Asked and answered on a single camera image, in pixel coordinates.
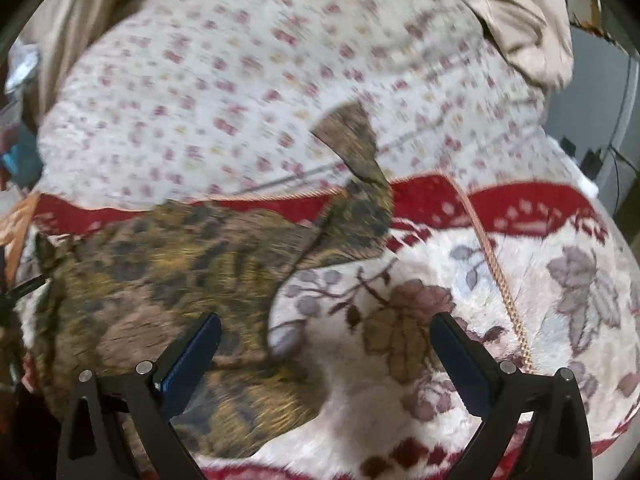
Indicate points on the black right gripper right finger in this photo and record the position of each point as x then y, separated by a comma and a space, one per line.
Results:
557, 442

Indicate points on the white floral bed sheet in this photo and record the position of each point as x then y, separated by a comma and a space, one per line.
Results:
191, 98

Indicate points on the beige curtain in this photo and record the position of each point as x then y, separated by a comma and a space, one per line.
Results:
532, 36

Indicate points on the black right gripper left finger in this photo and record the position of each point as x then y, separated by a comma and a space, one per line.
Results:
93, 444

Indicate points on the blue plastic bag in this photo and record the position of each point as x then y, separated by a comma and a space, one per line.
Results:
22, 164

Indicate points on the brown patterned garment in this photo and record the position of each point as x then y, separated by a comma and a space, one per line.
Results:
122, 295

